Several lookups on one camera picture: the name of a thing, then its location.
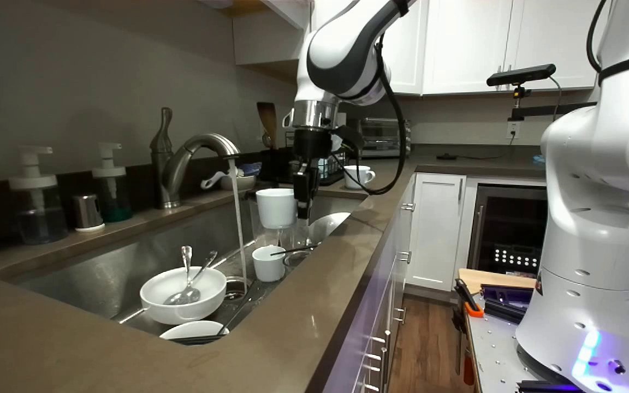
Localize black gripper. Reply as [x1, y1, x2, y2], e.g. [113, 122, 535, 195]
[293, 128, 339, 218]

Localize white mug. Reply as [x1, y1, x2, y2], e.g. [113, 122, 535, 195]
[345, 165, 375, 187]
[256, 187, 294, 230]

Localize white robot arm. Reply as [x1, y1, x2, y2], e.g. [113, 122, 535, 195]
[290, 0, 629, 393]

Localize white plate in sink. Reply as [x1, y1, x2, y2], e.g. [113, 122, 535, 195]
[311, 211, 348, 243]

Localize small white cup in sink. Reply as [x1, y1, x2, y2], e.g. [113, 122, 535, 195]
[251, 244, 287, 282]

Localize stainless steel sink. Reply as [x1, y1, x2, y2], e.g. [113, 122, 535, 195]
[0, 191, 369, 348]

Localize white bowl in sink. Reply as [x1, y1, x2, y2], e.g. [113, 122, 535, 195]
[137, 265, 230, 328]

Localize white oval dish front sink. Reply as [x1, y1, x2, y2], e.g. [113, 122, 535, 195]
[160, 320, 230, 346]

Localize clear blender jar black lid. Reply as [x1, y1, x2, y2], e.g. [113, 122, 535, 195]
[280, 218, 311, 249]

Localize small dish with utensils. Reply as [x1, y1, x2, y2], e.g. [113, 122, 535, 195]
[200, 170, 256, 191]

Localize wooden spatula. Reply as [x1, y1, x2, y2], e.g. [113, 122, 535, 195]
[257, 102, 277, 150]

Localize toaster oven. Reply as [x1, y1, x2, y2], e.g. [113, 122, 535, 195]
[358, 117, 411, 157]

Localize curved steel faucet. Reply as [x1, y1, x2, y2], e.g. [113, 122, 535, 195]
[160, 134, 241, 209]

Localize white lower cabinet door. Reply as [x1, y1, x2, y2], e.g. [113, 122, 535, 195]
[406, 173, 464, 290]

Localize metal spoon in bowl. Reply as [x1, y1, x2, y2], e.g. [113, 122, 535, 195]
[166, 244, 216, 306]

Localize dark glass bottle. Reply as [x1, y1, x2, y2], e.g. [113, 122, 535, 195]
[151, 108, 173, 175]

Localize purple-lit drawer fronts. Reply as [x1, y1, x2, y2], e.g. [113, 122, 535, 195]
[306, 179, 413, 393]

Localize green soap dispenser white pump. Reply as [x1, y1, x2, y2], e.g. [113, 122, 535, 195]
[92, 141, 131, 223]

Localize white upper cabinets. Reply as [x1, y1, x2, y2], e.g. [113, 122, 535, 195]
[234, 0, 599, 97]

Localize wine cooler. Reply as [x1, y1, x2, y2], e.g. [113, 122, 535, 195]
[467, 183, 549, 276]

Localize small metal cup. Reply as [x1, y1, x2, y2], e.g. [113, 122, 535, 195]
[74, 195, 104, 231]

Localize clear soap dispenser white pump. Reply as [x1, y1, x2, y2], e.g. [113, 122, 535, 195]
[9, 146, 65, 244]

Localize orange handled tool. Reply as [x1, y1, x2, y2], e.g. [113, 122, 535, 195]
[454, 278, 485, 319]

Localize black camera on stand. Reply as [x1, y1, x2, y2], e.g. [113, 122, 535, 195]
[487, 64, 570, 122]

